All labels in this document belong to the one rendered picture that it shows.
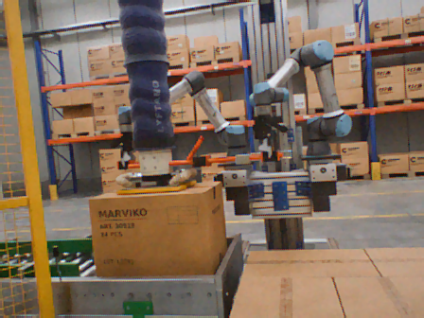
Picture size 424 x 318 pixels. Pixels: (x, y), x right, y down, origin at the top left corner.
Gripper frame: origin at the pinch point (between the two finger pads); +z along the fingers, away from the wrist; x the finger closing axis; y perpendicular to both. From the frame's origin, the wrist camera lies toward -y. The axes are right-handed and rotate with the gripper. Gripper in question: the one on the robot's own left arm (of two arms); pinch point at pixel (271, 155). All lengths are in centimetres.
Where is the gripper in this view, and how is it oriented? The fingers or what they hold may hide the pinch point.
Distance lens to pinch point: 183.6
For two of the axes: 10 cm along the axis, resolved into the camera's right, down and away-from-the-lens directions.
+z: 0.8, 10.0, 0.5
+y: -9.7, 0.7, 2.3
